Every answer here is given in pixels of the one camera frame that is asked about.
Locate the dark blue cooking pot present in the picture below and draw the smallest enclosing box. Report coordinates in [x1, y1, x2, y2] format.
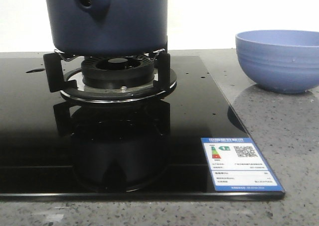
[46, 0, 168, 56]

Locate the light blue ribbed bowl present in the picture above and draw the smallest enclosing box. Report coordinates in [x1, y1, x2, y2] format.
[235, 30, 319, 94]

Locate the black metal pot support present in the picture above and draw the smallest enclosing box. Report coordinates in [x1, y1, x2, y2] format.
[43, 45, 177, 105]

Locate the black round gas burner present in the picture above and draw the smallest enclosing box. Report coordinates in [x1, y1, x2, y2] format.
[81, 55, 155, 89]

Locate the blue energy label sticker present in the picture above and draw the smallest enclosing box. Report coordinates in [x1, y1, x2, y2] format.
[201, 137, 284, 192]

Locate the black glass gas cooktop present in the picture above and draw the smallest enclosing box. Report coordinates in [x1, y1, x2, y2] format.
[0, 56, 285, 201]

